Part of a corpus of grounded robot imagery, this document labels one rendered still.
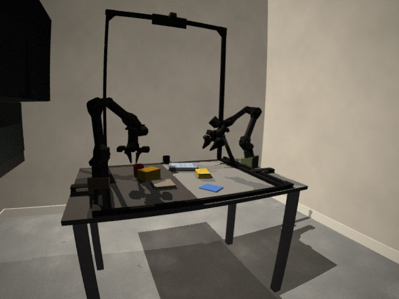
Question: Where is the blue and white checkered towel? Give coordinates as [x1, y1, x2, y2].
[170, 163, 198, 171]

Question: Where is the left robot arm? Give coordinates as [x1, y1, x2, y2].
[206, 106, 262, 158]

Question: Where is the blue flat square pad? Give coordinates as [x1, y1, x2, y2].
[199, 184, 223, 192]

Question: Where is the red cup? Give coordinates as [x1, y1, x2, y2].
[133, 164, 144, 177]

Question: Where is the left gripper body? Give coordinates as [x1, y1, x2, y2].
[203, 130, 225, 146]

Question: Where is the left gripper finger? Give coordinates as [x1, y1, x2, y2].
[210, 140, 221, 151]
[203, 138, 210, 149]

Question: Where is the yellow sponge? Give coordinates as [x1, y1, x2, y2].
[195, 169, 210, 179]

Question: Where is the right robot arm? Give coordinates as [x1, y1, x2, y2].
[87, 97, 148, 178]

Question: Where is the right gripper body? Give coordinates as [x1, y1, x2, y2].
[117, 137, 150, 153]

